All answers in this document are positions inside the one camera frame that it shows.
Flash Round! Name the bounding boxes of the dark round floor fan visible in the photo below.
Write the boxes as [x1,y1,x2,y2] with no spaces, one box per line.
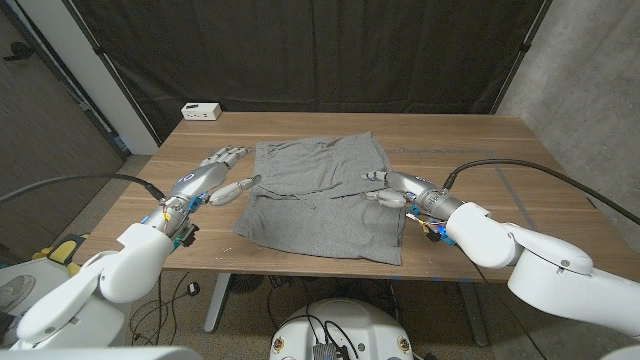
[228,273,265,295]

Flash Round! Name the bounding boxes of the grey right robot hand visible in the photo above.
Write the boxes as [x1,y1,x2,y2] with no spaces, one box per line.
[362,169,440,210]

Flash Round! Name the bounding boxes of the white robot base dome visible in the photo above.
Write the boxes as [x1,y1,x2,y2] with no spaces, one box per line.
[268,298,415,360]

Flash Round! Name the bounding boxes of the grey sneaker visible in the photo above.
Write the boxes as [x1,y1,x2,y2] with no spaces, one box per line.
[0,274,37,312]

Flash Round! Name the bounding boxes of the grey table leg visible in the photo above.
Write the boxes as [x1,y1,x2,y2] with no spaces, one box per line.
[456,282,491,348]

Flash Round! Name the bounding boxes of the white table leg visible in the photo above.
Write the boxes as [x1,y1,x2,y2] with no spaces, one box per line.
[203,272,234,334]

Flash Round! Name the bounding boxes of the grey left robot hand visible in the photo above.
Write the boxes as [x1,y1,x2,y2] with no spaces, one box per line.
[167,144,262,207]

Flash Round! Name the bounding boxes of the white low platform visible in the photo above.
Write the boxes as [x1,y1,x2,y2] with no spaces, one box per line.
[0,257,85,322]

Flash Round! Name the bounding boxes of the grey fabric shorts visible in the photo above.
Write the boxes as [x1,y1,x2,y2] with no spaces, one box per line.
[232,131,408,267]

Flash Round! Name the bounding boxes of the yellow and black floor object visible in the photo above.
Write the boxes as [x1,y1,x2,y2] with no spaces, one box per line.
[32,232,92,277]

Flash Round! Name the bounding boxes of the grey electronics box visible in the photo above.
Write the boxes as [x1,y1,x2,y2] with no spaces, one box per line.
[312,342,351,360]

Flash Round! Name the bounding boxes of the black door handle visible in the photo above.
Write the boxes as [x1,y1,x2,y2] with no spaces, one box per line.
[2,41,34,62]

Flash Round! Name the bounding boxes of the black floor plug cable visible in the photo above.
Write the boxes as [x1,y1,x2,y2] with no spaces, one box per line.
[128,272,202,347]

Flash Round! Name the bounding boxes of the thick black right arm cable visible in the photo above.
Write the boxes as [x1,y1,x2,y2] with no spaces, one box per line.
[442,157,640,227]

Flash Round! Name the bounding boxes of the white power strip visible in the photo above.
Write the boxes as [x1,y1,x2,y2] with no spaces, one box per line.
[180,102,223,122]

